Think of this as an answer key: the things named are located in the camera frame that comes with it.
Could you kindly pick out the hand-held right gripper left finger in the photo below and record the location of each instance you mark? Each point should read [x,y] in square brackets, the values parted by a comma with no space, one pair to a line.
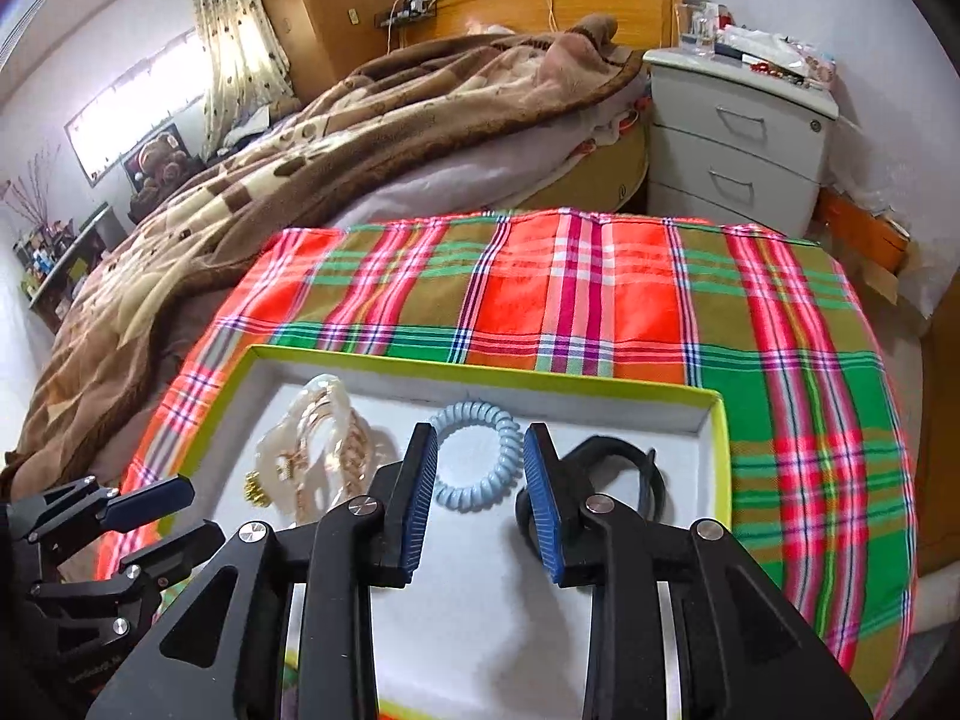
[424,495]

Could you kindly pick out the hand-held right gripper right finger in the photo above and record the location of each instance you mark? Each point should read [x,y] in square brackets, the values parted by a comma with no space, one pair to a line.
[541,495]

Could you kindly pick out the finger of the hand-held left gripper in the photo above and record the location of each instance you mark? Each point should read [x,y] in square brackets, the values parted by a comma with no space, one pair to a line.
[150,499]
[180,544]

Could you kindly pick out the yellow-green shallow cardboard box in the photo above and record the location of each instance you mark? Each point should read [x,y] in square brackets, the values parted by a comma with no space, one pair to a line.
[390,390]

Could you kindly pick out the black wristband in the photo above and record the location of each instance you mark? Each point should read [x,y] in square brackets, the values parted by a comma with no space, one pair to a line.
[600,450]

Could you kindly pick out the clear hair claw clip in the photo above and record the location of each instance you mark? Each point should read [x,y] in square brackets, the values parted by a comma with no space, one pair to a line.
[330,405]

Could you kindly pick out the red green plaid cloth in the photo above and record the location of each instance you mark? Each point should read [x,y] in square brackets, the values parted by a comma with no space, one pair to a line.
[600,300]

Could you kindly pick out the cluttered low shelf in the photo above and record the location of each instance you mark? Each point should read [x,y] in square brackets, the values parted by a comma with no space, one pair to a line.
[67,262]

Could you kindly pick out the pale quilt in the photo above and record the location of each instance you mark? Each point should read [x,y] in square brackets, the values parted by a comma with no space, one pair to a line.
[450,180]

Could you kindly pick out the dried branches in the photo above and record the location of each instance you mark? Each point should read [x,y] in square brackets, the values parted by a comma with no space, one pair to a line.
[26,187]

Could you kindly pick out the brown teddy bear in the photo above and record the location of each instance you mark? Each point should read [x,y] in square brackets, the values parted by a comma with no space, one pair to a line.
[161,161]

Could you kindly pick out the brown patterned blanket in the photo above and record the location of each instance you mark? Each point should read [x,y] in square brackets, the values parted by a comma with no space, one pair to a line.
[300,165]

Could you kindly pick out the white two-drawer nightstand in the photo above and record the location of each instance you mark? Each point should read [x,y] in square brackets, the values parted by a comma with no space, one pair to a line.
[720,157]

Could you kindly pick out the window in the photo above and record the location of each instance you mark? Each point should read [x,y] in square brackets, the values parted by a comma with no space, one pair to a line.
[127,105]

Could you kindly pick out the wooden door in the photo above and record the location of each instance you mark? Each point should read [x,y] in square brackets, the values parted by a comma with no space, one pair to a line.
[941,427]

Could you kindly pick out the orange box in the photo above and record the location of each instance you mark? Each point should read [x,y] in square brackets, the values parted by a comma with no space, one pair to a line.
[862,229]

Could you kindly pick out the clear plastic bag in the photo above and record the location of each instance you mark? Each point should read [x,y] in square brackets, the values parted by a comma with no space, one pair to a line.
[870,191]

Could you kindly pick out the spotted curtain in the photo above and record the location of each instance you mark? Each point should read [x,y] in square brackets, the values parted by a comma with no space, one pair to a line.
[232,37]

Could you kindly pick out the clear glass cup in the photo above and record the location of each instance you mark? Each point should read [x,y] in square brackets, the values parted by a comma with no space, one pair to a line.
[694,30]

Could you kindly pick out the wooden wardrobe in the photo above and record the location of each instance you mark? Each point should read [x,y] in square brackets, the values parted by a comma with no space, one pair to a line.
[330,7]

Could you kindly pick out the pile of packets and bags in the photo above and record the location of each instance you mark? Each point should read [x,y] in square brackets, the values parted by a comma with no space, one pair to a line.
[772,41]

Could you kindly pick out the small wall shelf with chargers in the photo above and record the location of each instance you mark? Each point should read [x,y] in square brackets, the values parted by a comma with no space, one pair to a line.
[409,13]

